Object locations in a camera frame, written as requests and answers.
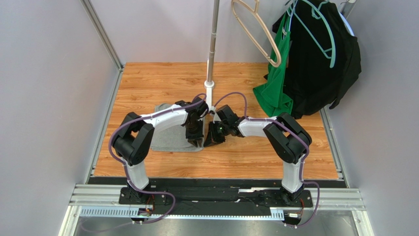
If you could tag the teal clothes hanger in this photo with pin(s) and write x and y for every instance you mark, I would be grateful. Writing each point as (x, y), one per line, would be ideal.
(318, 28)

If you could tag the green shirt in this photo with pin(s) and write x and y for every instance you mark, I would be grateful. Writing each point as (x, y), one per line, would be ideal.
(270, 95)

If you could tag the black shirt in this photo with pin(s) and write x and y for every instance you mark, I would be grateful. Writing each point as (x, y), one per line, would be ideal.
(309, 81)

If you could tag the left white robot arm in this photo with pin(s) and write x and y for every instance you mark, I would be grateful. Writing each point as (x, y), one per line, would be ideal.
(131, 142)

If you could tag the metal stand pole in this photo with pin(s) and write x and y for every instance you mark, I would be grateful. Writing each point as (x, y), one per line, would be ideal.
(215, 14)

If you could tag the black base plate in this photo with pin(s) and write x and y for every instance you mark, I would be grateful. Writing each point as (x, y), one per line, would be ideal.
(207, 196)

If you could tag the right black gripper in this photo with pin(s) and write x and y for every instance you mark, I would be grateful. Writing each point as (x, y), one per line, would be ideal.
(216, 131)

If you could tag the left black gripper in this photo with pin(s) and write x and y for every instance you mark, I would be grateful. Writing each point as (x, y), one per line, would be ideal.
(198, 136)

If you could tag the grey cloth napkin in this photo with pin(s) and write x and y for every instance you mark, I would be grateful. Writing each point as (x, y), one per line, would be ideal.
(173, 139)

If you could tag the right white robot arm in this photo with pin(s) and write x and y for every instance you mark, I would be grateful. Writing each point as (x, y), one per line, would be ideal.
(288, 139)

